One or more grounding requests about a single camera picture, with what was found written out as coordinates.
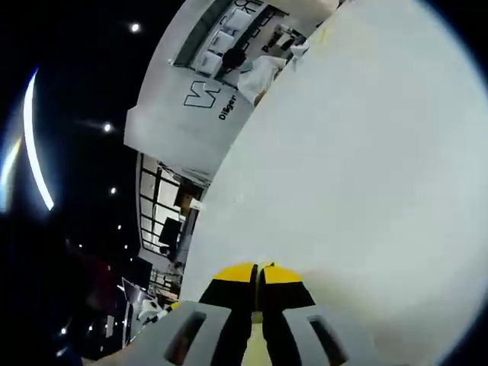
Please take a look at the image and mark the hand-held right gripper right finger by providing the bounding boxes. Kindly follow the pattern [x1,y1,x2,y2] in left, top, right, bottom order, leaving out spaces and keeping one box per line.
[258,262,382,366]

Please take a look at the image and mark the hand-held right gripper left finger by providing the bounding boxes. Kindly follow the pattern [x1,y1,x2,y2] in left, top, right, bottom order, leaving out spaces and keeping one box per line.
[114,262,257,366]

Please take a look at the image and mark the black computer monitor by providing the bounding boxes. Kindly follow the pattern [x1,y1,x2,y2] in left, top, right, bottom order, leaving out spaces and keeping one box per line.
[159,217,181,246]

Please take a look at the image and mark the cardboard box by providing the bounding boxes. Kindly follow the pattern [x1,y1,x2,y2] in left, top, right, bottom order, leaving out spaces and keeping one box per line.
[174,186,197,210]

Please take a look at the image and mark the ceiling light strip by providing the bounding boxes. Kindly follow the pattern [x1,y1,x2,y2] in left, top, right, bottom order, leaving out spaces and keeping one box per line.
[22,67,55,211]

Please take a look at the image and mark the white storage bin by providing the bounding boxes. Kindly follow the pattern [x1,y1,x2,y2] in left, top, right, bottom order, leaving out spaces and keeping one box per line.
[215,32,234,51]
[232,9,251,30]
[201,53,220,72]

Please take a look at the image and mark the small white object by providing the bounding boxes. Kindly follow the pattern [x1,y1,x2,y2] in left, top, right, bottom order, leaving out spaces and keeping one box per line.
[290,42,310,62]

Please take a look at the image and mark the grey metal shelf unit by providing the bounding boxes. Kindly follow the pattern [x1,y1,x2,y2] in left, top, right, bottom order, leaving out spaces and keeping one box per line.
[169,0,294,77]

